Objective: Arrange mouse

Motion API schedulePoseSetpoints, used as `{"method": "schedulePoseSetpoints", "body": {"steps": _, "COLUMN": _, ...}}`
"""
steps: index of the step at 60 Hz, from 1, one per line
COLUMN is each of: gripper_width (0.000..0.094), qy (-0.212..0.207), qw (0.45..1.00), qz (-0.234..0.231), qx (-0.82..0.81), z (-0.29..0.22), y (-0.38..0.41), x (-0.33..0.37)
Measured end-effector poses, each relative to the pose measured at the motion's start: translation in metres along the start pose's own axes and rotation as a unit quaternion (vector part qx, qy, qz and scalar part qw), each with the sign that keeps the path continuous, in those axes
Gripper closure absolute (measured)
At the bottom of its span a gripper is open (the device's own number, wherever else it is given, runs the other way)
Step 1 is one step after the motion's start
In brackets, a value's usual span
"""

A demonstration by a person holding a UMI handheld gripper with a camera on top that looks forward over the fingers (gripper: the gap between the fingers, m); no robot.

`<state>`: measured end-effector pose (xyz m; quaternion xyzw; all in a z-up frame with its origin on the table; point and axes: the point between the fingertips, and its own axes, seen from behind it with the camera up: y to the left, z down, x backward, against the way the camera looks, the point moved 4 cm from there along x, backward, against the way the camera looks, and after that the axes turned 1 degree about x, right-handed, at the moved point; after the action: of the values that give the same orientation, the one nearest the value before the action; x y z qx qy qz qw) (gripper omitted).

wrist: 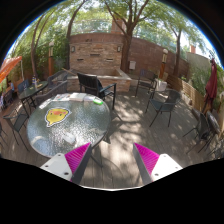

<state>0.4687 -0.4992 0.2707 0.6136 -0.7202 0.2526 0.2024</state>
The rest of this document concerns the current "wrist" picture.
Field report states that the green white small object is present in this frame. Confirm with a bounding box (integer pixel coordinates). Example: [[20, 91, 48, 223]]
[[93, 99, 103, 105]]

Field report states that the orange awning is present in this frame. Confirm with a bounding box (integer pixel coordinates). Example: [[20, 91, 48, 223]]
[[0, 56, 22, 83]]

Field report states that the dark mesh chair right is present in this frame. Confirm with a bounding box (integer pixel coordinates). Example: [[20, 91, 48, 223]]
[[147, 89, 181, 126]]

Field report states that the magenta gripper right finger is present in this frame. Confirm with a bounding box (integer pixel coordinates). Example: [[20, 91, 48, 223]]
[[133, 143, 182, 185]]

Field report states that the black chair far right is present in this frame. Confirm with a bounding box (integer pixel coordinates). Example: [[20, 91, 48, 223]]
[[191, 111, 220, 149]]

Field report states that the yellow duck mouse pad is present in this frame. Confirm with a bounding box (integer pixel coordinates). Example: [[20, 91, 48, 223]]
[[45, 108, 71, 127]]

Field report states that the brick fountain wall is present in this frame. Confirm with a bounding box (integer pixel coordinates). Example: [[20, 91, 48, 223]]
[[70, 33, 131, 92]]

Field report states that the round glass patio table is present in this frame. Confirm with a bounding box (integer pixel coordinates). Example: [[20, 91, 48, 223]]
[[27, 100, 111, 157]]

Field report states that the white book stack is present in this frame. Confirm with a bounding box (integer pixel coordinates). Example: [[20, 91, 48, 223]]
[[69, 92, 86, 101]]

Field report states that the black slatted patio chair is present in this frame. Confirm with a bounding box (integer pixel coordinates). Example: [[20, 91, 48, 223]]
[[77, 72, 116, 100]]

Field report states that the black chair near left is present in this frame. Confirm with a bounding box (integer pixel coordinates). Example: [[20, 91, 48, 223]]
[[2, 107, 30, 152]]

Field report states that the black metal chair far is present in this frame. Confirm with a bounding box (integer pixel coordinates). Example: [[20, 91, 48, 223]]
[[136, 69, 157, 91]]

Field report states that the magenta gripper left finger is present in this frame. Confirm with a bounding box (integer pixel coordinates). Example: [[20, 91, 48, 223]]
[[41, 143, 91, 185]]

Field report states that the closed red patio umbrella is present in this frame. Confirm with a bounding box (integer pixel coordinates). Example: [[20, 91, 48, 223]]
[[202, 58, 217, 112]]

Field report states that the grey wicker chair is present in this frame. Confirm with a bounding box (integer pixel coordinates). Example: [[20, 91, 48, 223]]
[[35, 70, 68, 105]]

